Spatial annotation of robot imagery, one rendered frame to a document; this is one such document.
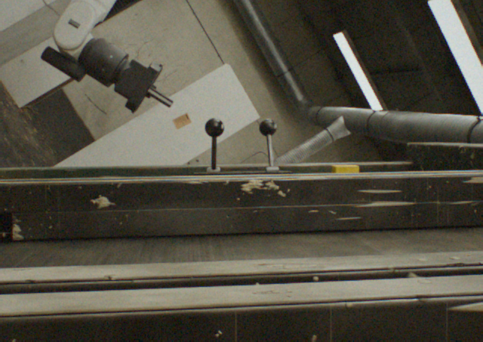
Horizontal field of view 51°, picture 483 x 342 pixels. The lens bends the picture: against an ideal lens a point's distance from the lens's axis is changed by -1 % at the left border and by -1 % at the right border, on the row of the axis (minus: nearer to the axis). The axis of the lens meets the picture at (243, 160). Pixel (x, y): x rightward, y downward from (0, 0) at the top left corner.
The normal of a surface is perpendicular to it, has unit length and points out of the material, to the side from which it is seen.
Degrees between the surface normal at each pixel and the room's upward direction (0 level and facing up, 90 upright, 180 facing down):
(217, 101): 90
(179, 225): 90
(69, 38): 82
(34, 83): 90
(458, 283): 59
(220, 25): 90
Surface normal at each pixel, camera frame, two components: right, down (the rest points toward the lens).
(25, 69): 0.15, 0.12
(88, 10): 0.19, -0.09
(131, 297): -0.01, -1.00
